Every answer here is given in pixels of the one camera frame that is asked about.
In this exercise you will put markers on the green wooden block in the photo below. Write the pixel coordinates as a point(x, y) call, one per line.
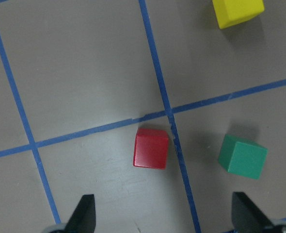
point(242, 157)

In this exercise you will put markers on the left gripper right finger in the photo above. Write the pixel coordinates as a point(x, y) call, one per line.
point(246, 217)

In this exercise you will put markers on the red wooden block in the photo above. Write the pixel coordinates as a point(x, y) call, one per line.
point(151, 148)

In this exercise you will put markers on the brown paper table mat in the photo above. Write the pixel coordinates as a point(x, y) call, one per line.
point(78, 78)

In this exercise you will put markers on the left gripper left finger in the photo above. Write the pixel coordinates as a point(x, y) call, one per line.
point(82, 219)

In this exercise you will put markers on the yellow wooden block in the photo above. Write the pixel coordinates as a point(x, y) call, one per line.
point(233, 12)

